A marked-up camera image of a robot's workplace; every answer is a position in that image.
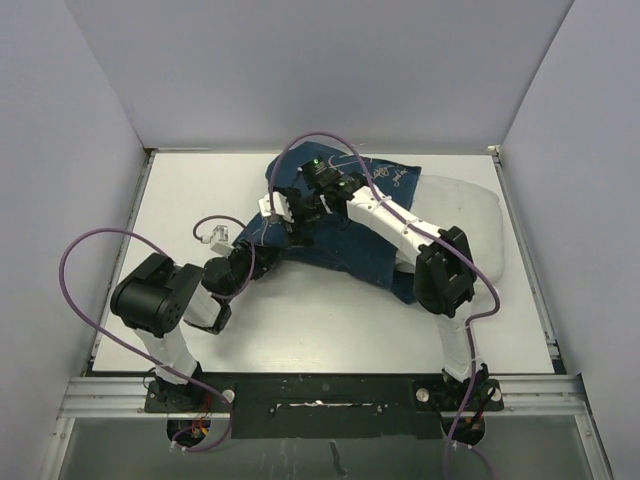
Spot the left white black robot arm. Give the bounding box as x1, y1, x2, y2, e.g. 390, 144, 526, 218
110, 241, 281, 411

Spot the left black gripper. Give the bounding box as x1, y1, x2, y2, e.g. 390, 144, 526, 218
222, 238, 282, 303

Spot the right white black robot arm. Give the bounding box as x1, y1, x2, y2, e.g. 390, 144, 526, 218
270, 159, 481, 409

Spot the dark blue embroidered pillowcase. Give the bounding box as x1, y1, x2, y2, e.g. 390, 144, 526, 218
234, 142, 421, 304

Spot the white pillow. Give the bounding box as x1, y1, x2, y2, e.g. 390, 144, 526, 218
407, 175, 505, 285

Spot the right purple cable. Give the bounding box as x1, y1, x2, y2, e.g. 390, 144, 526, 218
267, 132, 502, 480

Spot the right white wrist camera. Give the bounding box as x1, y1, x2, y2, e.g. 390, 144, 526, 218
258, 192, 294, 224

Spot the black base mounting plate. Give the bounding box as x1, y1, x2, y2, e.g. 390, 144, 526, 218
144, 374, 504, 440

